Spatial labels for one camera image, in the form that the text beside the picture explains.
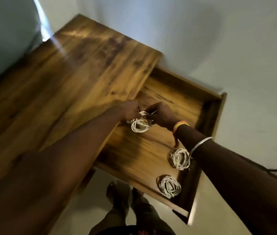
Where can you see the person's right hand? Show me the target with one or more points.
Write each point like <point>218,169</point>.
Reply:
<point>163,115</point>

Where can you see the person's left hand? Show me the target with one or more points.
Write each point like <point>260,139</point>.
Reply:
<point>128,109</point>

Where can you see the person's left fingers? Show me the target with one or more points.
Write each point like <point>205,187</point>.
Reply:
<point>136,112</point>

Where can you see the person's right fingers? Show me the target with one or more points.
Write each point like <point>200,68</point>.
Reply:
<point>150,115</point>

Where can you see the person's right forearm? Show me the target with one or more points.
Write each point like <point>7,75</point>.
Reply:
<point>236,183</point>

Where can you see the person's left forearm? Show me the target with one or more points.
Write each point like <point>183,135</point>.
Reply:
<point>40,173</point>

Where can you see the wooden drawer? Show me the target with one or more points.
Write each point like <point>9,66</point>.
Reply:
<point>158,134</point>

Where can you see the orange thread wristband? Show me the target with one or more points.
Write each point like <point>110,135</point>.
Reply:
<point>178,127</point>

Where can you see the silver bangle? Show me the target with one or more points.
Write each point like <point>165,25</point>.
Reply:
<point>199,144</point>

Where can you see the wooden desk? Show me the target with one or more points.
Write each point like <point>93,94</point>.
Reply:
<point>55,95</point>

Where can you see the person's left leg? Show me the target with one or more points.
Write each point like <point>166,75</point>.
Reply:
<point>115,208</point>

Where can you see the person's leg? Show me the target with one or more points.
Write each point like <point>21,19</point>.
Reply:
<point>145,212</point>
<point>115,208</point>

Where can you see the person's right leg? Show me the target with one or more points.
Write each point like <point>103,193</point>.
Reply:
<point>145,212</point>

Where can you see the dark shorts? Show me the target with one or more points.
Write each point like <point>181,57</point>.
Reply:
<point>133,230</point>

